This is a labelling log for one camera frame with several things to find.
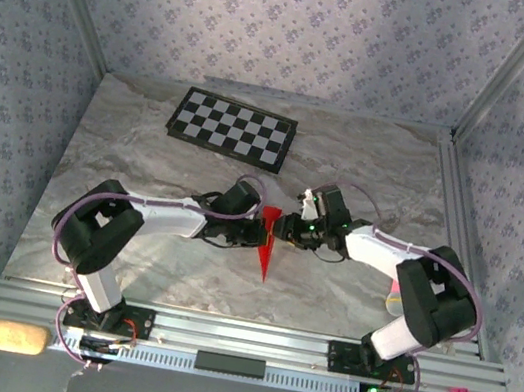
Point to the red paper sheet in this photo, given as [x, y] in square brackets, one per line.
[265, 262]

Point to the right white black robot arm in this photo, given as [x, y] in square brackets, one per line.
[374, 251]

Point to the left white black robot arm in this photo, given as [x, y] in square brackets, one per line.
[167, 217]

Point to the white pink cylinder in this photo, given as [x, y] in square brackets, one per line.
[394, 305]

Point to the black white checkerboard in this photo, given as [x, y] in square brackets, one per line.
[231, 127]

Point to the thin aluminium bar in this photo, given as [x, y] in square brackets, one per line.
[334, 104]

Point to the black rectangular box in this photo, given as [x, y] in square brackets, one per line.
[229, 364]

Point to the yellow sponge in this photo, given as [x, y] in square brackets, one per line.
[11, 336]

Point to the wide aluminium extrusion rail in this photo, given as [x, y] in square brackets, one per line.
[237, 336]

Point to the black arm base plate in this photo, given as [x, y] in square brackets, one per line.
[140, 324]
[340, 357]

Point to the aluminium table edge rail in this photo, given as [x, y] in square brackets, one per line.
[456, 200]

